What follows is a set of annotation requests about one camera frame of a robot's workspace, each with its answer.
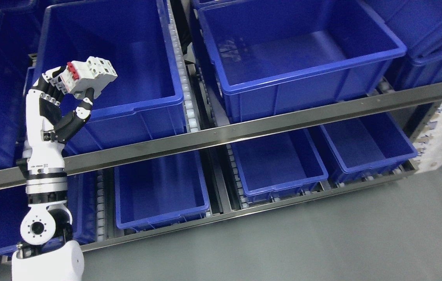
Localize steel shelf rail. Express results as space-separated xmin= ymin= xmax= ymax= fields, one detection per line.
xmin=0 ymin=76 xmax=442 ymax=196

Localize white patterned panel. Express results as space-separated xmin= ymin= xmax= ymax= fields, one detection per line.
xmin=413 ymin=103 xmax=442 ymax=174

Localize white roller conveyor track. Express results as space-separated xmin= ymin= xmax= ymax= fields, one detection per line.
xmin=164 ymin=0 xmax=201 ymax=133

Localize blue bin lower left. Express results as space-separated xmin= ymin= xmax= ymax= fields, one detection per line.
xmin=0 ymin=171 xmax=98 ymax=256

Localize blue bin lower middle-left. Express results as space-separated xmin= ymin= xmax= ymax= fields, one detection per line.
xmin=114 ymin=151 xmax=210 ymax=232

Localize blue bin lower middle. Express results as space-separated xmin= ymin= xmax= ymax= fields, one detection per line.
xmin=231 ymin=129 xmax=328 ymax=204

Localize large blue bin upper middle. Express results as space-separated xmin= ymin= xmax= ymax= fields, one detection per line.
xmin=197 ymin=0 xmax=407 ymax=123

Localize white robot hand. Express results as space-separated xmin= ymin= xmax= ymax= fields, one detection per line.
xmin=24 ymin=66 xmax=95 ymax=174

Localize large blue bin upper left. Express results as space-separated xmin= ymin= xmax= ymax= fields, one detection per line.
xmin=35 ymin=0 xmax=186 ymax=155

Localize white red circuit breaker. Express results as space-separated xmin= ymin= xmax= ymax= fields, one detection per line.
xmin=61 ymin=56 xmax=118 ymax=100

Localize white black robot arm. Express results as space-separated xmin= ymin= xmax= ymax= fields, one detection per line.
xmin=12 ymin=62 xmax=95 ymax=281

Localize blue bin upper right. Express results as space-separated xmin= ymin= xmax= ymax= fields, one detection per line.
xmin=366 ymin=0 xmax=442 ymax=91

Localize large blue bin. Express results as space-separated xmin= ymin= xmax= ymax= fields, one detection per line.
xmin=35 ymin=0 xmax=186 ymax=155
xmin=197 ymin=0 xmax=407 ymax=123

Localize blue bin lower right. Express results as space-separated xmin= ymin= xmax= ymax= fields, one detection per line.
xmin=309 ymin=112 xmax=418 ymax=183

